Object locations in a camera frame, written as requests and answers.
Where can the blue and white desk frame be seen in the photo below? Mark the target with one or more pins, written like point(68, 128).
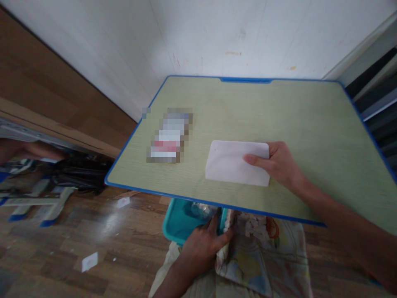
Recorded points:
point(37, 201)

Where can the clear plastic bag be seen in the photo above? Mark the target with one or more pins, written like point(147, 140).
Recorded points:
point(201, 210)

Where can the green desk with blue edge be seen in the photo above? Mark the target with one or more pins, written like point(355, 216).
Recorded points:
point(235, 115)

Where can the black plastic bag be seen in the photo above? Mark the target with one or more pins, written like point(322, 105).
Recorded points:
point(79, 177)

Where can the person's right thumb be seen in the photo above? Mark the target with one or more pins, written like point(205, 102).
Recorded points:
point(256, 160)

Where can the small white paper scrap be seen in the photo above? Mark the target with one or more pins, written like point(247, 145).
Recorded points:
point(90, 262)
point(123, 201)

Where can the white paper sheet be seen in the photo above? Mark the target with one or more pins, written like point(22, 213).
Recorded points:
point(228, 163)

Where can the person's left thumb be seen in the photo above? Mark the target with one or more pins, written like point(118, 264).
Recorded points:
point(226, 237)

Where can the white window frame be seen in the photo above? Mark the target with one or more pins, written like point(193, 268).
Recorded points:
point(369, 71)

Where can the person's right hand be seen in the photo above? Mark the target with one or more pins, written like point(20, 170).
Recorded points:
point(283, 166)

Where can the person's left hand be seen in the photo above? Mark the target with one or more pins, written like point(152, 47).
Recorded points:
point(204, 248)

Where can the person's left index finger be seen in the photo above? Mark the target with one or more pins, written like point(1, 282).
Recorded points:
point(212, 224)

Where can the brown wooden panel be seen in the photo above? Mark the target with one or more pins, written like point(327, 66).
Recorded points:
point(46, 96)

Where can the white and red package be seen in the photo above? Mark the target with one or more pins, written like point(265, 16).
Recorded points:
point(169, 136)

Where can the teal plastic bin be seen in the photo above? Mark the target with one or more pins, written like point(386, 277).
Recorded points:
point(178, 225)

